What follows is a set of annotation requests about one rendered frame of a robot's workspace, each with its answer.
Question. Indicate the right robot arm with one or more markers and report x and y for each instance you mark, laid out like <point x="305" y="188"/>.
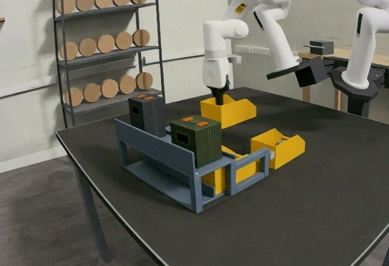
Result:
<point x="232" y="27"/>

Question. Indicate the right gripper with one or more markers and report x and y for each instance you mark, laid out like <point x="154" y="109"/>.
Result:
<point x="214" y="76"/>

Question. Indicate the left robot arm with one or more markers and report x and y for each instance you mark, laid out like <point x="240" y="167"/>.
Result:
<point x="368" y="22"/>

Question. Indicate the yellow bin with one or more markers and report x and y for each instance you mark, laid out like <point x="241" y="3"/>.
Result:
<point x="284" y="152"/>
<point x="230" y="112"/>
<point x="217" y="177"/>

